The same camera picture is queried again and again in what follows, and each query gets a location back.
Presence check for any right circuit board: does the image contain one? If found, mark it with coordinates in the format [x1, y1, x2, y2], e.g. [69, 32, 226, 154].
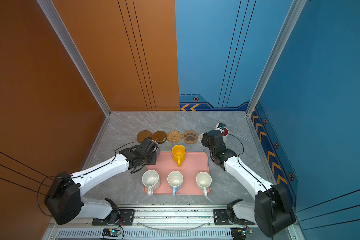
[230, 228, 253, 240]

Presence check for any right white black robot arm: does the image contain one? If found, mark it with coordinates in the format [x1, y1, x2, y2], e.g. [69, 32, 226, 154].
[201, 130, 296, 238]

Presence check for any right aluminium corner post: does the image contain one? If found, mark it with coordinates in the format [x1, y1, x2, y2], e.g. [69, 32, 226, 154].
[246, 0, 307, 117]

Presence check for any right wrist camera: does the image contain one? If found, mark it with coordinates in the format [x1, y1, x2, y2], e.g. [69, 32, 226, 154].
[216, 123, 226, 132]

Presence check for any aluminium corner post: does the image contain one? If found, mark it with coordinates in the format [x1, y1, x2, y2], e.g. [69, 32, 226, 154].
[37, 0, 112, 117]
[246, 0, 307, 117]

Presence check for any matte brown wooden coaster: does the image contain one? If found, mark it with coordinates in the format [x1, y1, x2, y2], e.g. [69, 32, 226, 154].
[137, 130, 152, 143]

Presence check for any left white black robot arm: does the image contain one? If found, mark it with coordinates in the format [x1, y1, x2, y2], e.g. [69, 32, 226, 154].
[44, 138, 160, 225]

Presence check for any white rainbow stitched coaster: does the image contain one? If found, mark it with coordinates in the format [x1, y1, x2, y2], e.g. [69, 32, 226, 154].
[198, 133, 204, 143]

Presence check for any woven rattan round coaster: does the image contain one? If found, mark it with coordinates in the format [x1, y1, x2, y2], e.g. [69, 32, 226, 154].
[167, 131, 182, 143]

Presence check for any cork paw print coaster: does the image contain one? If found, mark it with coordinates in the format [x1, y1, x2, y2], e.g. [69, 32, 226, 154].
[182, 130, 199, 144]

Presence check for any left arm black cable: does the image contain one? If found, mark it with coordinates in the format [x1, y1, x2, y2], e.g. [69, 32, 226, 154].
[36, 140, 139, 217]

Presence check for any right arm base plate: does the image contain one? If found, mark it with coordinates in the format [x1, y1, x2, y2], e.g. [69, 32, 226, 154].
[213, 209, 255, 226]

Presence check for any left aluminium corner post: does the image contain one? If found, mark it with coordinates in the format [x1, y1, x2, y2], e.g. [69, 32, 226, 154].
[37, 0, 112, 117]

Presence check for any white mug blue handle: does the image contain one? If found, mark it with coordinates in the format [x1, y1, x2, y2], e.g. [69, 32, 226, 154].
[167, 171, 184, 196]

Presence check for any left green circuit board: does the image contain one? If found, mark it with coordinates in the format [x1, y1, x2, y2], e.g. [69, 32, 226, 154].
[102, 228, 124, 240]

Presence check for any white mug red inside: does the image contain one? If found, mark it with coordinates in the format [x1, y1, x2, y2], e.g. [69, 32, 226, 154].
[221, 128, 229, 143]

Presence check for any yellow mug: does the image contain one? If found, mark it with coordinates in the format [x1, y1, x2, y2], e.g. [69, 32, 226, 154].
[172, 145, 186, 167]

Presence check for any glossy dark wooden coaster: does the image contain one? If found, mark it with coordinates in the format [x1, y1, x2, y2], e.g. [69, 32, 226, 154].
[152, 131, 167, 144]

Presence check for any purple mug white inside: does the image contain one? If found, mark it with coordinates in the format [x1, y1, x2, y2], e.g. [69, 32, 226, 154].
[150, 141, 161, 165]

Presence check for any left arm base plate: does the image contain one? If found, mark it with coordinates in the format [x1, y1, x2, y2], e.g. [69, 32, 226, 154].
[92, 209, 135, 226]

